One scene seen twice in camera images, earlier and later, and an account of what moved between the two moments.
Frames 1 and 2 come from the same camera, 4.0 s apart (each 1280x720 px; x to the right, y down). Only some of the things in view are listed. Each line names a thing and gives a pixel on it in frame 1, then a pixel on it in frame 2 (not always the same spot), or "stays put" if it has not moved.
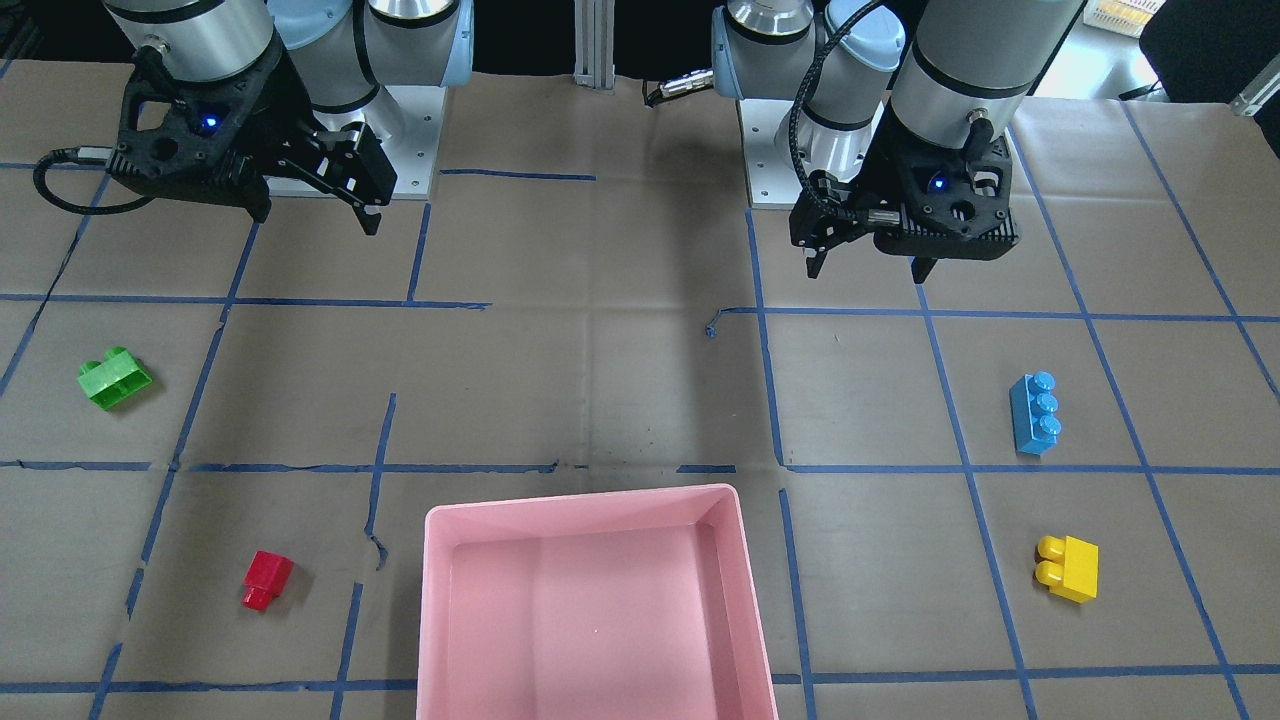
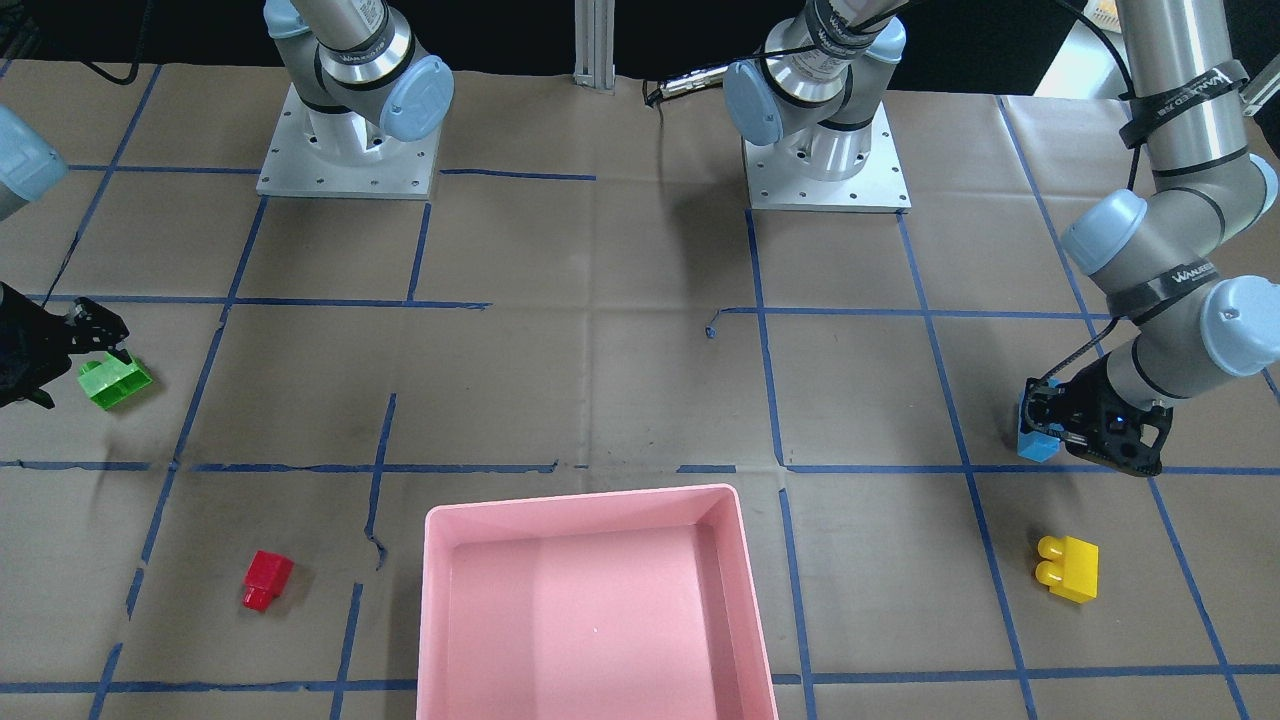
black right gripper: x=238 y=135 to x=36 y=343
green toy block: x=115 y=378 stays put
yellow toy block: x=1069 y=567 stays put
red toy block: x=265 y=578 stays put
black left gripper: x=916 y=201 to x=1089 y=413
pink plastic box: x=636 y=605 stays put
